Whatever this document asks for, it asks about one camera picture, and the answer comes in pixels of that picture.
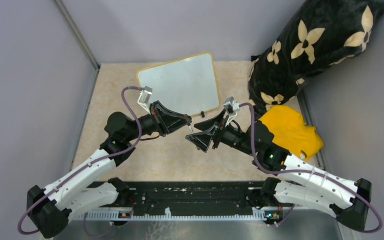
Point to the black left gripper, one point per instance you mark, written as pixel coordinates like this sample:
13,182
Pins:
167,125

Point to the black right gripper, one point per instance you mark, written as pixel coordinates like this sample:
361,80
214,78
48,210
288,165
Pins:
207,124

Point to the yellow framed whiteboard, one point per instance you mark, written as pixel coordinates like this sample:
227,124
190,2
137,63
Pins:
188,85

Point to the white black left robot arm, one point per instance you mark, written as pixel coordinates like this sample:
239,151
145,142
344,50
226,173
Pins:
53,207

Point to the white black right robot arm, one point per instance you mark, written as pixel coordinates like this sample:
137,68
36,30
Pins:
293,180

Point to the yellow cloth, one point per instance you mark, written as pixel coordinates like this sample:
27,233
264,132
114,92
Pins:
291,132

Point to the black floral pillow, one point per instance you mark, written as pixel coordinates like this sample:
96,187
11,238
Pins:
320,35

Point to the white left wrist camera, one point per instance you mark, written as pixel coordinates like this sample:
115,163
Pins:
144,98

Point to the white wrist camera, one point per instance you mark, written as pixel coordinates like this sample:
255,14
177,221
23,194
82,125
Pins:
144,98
232,108

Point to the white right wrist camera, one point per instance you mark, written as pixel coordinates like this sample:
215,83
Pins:
232,108

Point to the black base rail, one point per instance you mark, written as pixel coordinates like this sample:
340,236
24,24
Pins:
195,198

